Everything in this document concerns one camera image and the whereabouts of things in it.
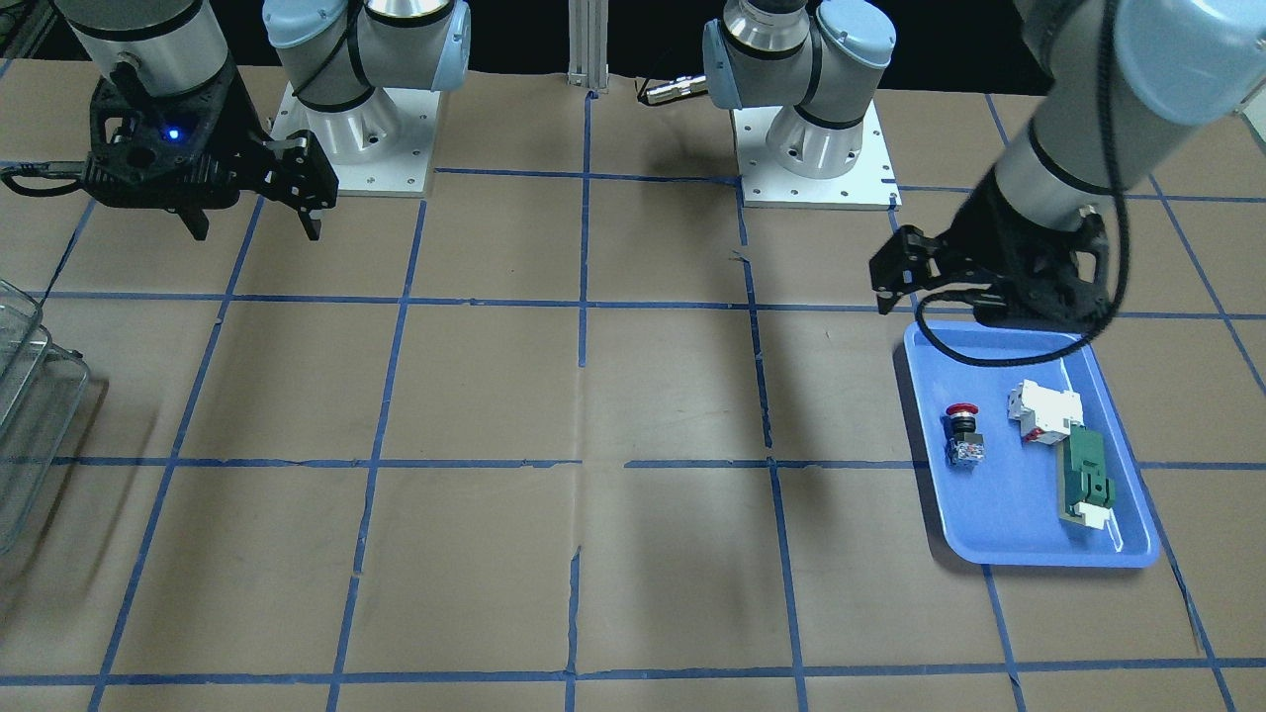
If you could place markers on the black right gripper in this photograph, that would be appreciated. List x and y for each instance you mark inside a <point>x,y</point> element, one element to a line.
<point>240,123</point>

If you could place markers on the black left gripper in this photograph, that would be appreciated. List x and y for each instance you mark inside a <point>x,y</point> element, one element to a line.
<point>999,235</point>

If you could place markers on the red emergency stop button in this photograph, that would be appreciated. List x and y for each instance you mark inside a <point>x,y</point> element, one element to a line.
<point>965,445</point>

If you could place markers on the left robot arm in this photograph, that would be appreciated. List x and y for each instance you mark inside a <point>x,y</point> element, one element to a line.
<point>1121,85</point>

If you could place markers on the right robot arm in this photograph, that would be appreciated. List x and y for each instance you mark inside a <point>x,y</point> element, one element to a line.
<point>336,53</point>

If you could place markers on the white circuit breaker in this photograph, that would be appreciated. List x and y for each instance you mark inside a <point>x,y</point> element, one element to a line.
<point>1044,415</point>

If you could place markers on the blue plastic tray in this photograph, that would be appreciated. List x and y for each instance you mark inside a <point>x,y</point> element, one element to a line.
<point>1005,510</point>

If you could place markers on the green terminal block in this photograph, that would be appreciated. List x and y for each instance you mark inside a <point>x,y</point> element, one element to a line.
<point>1086,493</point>

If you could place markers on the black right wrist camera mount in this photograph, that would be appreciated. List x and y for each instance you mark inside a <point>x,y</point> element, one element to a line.
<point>178,154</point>

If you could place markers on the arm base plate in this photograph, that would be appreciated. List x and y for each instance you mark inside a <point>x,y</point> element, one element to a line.
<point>786,163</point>
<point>384,148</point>

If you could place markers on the aluminium frame post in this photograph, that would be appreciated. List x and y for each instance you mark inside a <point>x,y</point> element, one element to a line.
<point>587,23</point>

